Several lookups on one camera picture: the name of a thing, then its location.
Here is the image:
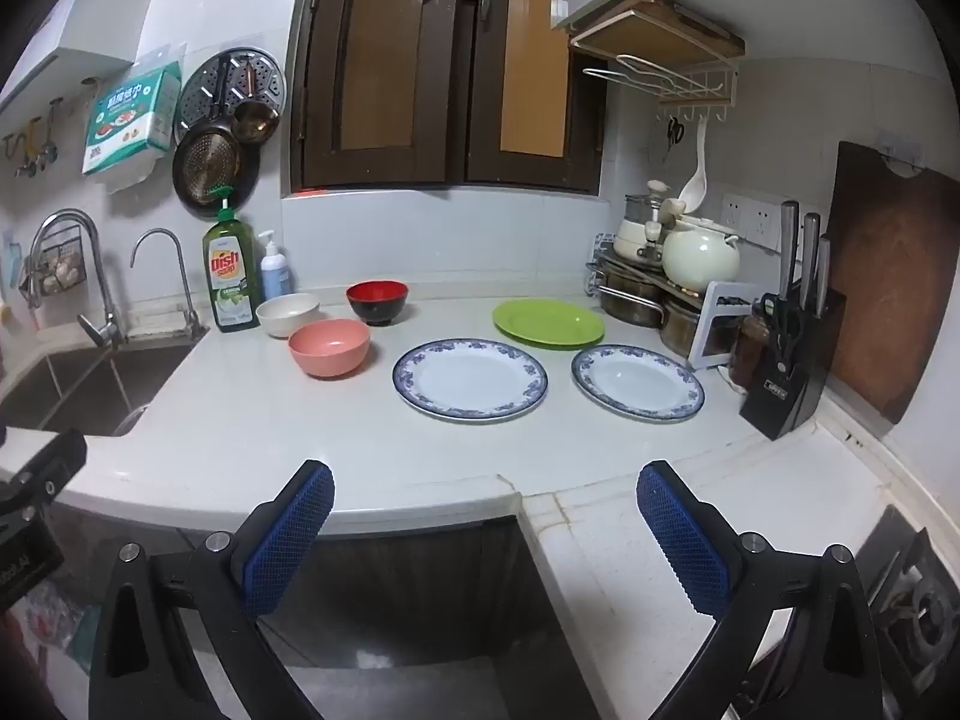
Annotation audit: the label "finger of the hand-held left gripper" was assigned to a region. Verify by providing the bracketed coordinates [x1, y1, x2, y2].
[0, 427, 87, 515]

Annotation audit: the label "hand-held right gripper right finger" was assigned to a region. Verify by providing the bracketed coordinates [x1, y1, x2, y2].
[636, 461, 882, 720]

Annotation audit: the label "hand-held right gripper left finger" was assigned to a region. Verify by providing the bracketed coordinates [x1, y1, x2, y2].
[88, 459, 335, 720]

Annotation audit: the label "white bowl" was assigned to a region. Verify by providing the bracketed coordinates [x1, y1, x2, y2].
[256, 294, 321, 338]

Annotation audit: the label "red and black bowl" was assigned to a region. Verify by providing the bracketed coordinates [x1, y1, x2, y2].
[346, 280, 410, 327]

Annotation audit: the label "green plate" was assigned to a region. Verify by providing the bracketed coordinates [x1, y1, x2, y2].
[493, 298, 606, 350]

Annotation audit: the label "steel sink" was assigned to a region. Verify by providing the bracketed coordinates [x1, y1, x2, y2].
[0, 341, 196, 436]

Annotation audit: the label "blue rimmed white plate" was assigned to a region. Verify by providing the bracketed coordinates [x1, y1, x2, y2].
[392, 339, 549, 421]
[571, 345, 706, 421]

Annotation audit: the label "pink bowl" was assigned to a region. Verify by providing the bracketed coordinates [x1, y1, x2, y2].
[288, 319, 371, 380]

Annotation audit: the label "tall chrome faucet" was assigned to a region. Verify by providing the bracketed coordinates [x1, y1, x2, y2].
[28, 208, 125, 348]

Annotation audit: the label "black knife block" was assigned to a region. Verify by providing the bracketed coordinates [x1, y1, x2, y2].
[739, 289, 848, 442]

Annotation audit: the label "steel pots on rack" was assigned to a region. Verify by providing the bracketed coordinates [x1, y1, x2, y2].
[585, 232, 762, 372]

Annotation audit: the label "slim chrome faucet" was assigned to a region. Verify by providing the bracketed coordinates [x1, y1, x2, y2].
[130, 229, 207, 338]

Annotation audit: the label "black kitchen scissors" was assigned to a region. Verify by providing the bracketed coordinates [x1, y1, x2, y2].
[752, 292, 803, 361]

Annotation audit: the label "gas stove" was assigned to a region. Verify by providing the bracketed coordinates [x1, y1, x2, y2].
[862, 502, 960, 720]

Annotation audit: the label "green dish soap bottle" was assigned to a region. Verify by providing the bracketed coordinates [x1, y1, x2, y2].
[201, 186, 261, 333]

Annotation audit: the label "blue pump bottle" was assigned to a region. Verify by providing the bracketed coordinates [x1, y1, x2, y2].
[257, 229, 292, 301]

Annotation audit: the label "cream teapot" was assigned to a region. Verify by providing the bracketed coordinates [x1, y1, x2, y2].
[661, 229, 742, 293]

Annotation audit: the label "hanging utensils on hooks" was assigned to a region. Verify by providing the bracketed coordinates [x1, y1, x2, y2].
[0, 97, 65, 179]

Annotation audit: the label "white power outlet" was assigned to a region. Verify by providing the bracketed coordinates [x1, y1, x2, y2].
[720, 193, 785, 248]

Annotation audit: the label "dark frying pan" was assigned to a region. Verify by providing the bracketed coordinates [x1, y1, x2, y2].
[172, 60, 260, 209]

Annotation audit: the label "large dark wooden cutting board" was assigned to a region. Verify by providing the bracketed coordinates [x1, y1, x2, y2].
[825, 141, 960, 425]

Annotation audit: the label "cream pot with lid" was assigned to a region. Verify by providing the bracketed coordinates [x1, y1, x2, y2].
[622, 180, 670, 241]

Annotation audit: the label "paper towel pack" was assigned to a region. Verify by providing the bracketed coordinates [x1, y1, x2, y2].
[81, 45, 185, 192]

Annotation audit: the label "white plastic ladle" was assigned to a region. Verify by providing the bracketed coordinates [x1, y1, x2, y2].
[679, 116, 710, 212]

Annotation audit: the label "brass ladle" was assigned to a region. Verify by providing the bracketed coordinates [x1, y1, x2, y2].
[232, 64, 282, 145]

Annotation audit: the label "round steel steamer tray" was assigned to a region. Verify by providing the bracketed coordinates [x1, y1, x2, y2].
[175, 47, 287, 147]

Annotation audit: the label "dark wooden window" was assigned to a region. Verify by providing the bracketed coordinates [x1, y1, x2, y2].
[287, 0, 610, 200]

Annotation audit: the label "white under-cabinet rack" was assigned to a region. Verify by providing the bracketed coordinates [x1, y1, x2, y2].
[581, 52, 740, 125]

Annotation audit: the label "wire basket with garlic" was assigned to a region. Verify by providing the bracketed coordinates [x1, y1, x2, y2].
[22, 221, 87, 295]

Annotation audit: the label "steel pot with handle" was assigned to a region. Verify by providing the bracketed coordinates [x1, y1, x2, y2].
[596, 270, 668, 329]

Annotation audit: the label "white wall cabinet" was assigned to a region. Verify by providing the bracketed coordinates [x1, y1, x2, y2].
[0, 0, 140, 113]

